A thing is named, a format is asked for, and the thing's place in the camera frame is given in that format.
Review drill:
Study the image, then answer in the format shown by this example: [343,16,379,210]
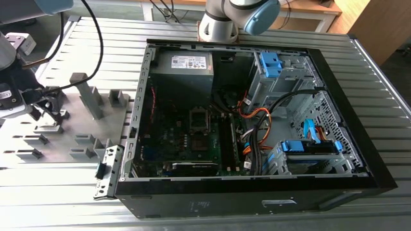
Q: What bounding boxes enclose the grey white wire bundle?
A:
[240,127,258,141]

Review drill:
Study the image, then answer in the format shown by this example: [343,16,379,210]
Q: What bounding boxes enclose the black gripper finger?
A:
[29,100,47,123]
[44,90,71,128]

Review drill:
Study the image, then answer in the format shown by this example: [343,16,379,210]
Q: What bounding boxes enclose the white power supply label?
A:
[170,54,210,70]

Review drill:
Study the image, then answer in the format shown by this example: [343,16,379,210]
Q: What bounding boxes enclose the orange yellow wire bundle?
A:
[236,107,274,155]

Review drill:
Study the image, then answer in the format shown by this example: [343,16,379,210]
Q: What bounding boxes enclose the black open PC case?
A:
[92,38,399,219]

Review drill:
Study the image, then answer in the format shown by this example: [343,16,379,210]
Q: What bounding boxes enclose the black cooling fan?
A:
[215,84,248,111]

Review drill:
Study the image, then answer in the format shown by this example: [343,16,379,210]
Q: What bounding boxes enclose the grey drive cage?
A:
[247,49,324,114]

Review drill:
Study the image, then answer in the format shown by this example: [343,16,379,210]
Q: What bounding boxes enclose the grey disk bay cage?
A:
[260,140,366,177]

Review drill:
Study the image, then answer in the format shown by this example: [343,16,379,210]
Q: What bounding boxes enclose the black cable bundle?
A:
[248,88,324,176]

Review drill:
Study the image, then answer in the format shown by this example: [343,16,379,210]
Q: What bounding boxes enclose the blue disk wire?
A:
[303,118,319,144]

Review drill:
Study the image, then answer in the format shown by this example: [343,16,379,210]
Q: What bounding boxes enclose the black camera cable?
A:
[24,0,105,97]

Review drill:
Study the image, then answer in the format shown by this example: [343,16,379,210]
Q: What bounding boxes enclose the grey parts rack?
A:
[1,72,136,164]

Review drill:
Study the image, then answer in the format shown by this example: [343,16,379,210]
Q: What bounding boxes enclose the grey power supply unit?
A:
[150,51,215,106]

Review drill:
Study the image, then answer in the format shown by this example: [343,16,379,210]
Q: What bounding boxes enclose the thin red wire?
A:
[146,85,159,138]

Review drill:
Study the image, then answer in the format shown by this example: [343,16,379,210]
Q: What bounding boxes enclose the blue disk carrier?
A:
[280,140,343,154]

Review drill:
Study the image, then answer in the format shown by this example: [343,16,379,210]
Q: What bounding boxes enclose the wooden desk white legs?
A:
[140,0,343,33]

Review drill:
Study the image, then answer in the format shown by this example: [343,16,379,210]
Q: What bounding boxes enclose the black RAM slot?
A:
[228,113,238,172]
[222,113,230,172]

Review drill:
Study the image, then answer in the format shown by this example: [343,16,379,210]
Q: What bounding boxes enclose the blue plastic drive bracket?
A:
[259,51,284,79]

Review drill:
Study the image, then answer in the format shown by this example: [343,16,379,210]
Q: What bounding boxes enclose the wooden cabinet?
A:
[334,0,411,67]

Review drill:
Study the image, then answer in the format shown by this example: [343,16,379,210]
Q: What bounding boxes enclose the black graphics card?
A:
[162,161,220,178]

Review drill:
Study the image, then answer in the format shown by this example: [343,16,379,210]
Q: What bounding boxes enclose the black hard disk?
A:
[304,141,335,154]

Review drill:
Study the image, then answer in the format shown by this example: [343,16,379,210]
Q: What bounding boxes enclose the green motherboard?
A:
[136,105,255,178]

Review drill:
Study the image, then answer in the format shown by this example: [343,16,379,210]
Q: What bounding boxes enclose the red disk wire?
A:
[315,127,327,143]

